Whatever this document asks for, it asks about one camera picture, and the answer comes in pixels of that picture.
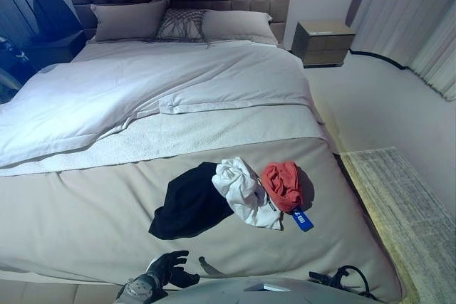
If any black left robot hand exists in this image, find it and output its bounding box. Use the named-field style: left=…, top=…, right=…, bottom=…
left=146, top=249, right=201, bottom=289

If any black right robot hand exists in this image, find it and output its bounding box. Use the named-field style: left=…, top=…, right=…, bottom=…
left=308, top=270, right=343, bottom=285

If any black garment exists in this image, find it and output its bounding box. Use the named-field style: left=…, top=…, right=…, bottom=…
left=148, top=161, right=236, bottom=241

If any red garment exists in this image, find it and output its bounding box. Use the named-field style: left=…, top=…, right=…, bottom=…
left=260, top=160, right=304, bottom=212

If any white garment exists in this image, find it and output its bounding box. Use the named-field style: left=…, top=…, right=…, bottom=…
left=212, top=157, right=286, bottom=230

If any beige bed cover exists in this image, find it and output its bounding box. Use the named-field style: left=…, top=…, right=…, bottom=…
left=0, top=136, right=409, bottom=304

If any blue tag card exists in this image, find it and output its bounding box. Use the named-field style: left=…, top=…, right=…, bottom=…
left=290, top=207, right=315, bottom=233

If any grey robot torso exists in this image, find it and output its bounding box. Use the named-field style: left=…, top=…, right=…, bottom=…
left=152, top=276, right=378, bottom=304

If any grey striped rug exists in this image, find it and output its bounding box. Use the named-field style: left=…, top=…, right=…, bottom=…
left=340, top=146, right=456, bottom=304

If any white textured blanket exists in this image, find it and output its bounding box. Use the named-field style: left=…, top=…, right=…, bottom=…
left=0, top=104, right=327, bottom=179

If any white duvet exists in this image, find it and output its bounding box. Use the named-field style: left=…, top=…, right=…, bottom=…
left=0, top=38, right=323, bottom=169

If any wooden nightstand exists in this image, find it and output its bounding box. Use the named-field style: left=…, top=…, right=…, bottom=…
left=291, top=20, right=356, bottom=69

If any grey patterned cushion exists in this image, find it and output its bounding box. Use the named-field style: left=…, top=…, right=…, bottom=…
left=155, top=7, right=212, bottom=44

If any light beige pillow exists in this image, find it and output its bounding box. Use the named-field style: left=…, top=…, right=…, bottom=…
left=201, top=10, right=279, bottom=47

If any dark nightstand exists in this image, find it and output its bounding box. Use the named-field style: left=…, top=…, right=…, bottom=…
left=21, top=29, right=87, bottom=63

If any taupe pillow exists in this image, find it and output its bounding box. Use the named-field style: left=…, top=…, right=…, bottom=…
left=89, top=0, right=171, bottom=42

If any dark equipment pile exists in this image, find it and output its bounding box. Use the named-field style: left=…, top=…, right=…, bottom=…
left=0, top=35, right=31, bottom=77

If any white curtain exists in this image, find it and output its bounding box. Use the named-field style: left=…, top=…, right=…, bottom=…
left=351, top=0, right=456, bottom=102

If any beige upholstered bed frame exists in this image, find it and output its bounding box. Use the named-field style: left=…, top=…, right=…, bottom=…
left=0, top=280, right=124, bottom=304

